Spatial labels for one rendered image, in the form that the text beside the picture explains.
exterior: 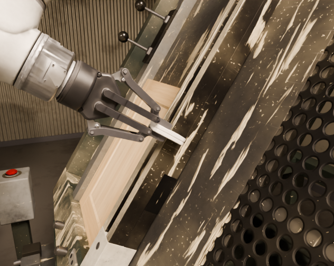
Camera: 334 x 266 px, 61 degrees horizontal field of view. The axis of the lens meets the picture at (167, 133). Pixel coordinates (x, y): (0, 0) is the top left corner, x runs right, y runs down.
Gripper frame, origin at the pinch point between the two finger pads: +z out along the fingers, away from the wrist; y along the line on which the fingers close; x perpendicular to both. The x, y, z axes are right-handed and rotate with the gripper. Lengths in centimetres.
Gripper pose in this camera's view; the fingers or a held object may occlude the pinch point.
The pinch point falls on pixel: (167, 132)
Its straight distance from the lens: 53.6
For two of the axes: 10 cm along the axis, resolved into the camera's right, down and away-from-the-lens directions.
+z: 7.9, 4.2, 4.6
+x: -3.8, -2.6, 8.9
